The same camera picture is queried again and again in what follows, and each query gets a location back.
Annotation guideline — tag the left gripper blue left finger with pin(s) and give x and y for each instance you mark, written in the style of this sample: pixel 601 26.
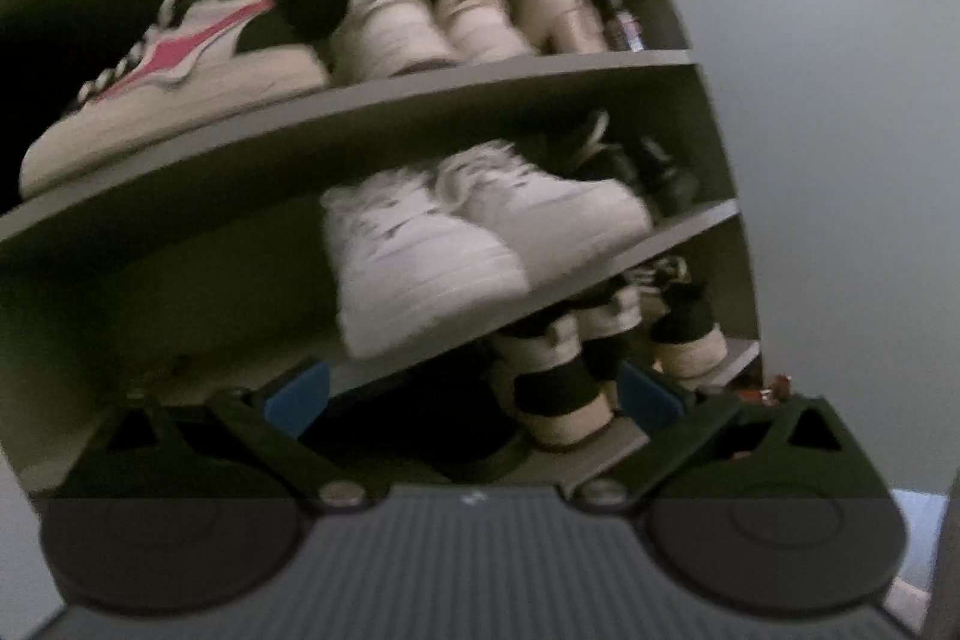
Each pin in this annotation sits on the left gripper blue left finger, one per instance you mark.
pixel 269 421

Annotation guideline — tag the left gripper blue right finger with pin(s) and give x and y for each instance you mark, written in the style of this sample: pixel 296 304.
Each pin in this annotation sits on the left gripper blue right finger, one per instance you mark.
pixel 676 432

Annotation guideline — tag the white chunky sneaker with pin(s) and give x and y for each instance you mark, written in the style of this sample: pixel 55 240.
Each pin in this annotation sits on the white chunky sneaker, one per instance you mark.
pixel 555 226
pixel 406 267

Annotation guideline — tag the white shoe cabinet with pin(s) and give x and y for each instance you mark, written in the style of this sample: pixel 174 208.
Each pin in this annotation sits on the white shoe cabinet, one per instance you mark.
pixel 137 289

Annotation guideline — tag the white pink sneaker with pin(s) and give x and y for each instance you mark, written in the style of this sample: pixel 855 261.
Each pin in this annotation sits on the white pink sneaker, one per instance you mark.
pixel 201 61

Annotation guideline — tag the white right cabinet door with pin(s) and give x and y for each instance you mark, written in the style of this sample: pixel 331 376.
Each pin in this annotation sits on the white right cabinet door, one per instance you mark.
pixel 840 120

